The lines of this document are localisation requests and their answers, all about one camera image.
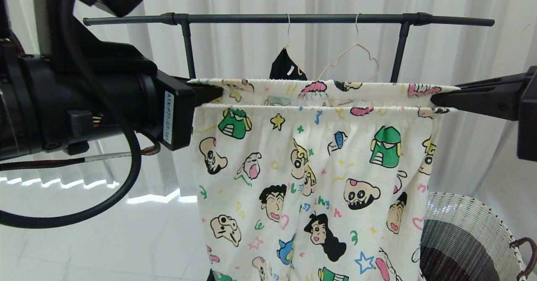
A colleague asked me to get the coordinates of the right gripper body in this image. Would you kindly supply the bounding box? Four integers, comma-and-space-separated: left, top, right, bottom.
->
517, 66, 537, 162

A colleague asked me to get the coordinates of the white laundry basket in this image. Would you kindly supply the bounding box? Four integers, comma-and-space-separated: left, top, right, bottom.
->
420, 192, 537, 281

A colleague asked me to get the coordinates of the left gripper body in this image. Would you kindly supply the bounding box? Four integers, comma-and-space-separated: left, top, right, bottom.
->
19, 57, 197, 152

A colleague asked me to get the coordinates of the pink clothes hanger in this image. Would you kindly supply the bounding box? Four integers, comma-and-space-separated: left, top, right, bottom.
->
318, 13, 380, 81
285, 13, 308, 77

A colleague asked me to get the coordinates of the cream printed garment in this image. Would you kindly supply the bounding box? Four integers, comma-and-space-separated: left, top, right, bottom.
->
187, 78, 460, 281

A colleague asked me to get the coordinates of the black garment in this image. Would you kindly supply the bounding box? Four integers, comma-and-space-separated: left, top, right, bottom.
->
269, 48, 308, 81

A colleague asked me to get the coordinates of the black clothes rack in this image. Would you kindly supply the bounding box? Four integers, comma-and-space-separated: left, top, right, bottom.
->
83, 13, 495, 83

